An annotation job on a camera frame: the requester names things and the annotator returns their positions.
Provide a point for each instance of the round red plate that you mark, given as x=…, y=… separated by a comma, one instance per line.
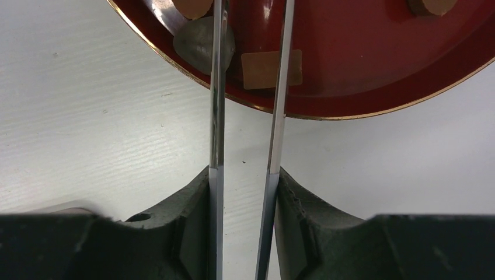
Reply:
x=359, y=58

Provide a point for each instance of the brown cube chocolate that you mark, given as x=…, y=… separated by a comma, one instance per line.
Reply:
x=260, y=69

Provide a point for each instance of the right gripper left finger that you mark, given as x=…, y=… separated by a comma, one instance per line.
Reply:
x=166, y=241

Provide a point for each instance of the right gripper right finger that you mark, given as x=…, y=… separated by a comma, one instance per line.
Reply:
x=316, y=240

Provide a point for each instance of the brown oval chocolate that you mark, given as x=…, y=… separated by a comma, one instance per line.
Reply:
x=193, y=9

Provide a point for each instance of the metal serving tongs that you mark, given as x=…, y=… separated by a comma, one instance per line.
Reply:
x=217, y=128

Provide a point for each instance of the dark rounded chocolate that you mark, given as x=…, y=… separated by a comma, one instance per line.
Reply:
x=193, y=43

